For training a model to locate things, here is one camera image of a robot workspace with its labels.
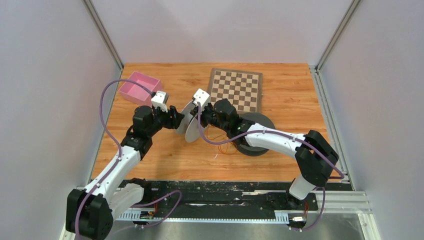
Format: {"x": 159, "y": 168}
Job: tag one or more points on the white cable spool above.
{"x": 189, "y": 125}

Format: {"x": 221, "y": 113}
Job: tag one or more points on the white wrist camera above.
{"x": 201, "y": 98}
{"x": 159, "y": 101}

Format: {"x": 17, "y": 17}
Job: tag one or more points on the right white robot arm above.
{"x": 315, "y": 157}

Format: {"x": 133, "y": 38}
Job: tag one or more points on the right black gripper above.
{"x": 202, "y": 113}

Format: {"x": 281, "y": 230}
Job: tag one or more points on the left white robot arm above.
{"x": 91, "y": 211}

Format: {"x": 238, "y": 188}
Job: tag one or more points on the black cable spool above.
{"x": 256, "y": 143}

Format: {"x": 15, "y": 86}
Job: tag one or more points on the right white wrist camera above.
{"x": 201, "y": 98}

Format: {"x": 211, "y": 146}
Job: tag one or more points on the wooden chessboard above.
{"x": 243, "y": 89}

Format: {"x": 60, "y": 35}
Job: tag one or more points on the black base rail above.
{"x": 221, "y": 200}

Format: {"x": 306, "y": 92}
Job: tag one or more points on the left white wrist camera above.
{"x": 159, "y": 101}

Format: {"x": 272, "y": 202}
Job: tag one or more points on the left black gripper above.
{"x": 172, "y": 122}

